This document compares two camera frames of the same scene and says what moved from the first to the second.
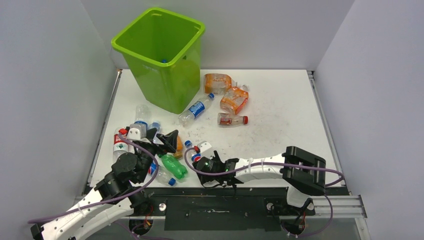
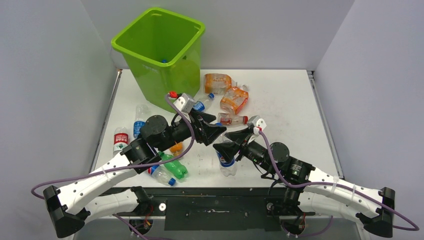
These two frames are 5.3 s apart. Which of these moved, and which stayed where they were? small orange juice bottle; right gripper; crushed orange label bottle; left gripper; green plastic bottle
Moved: right gripper; left gripper
Stayed: green plastic bottle; crushed orange label bottle; small orange juice bottle
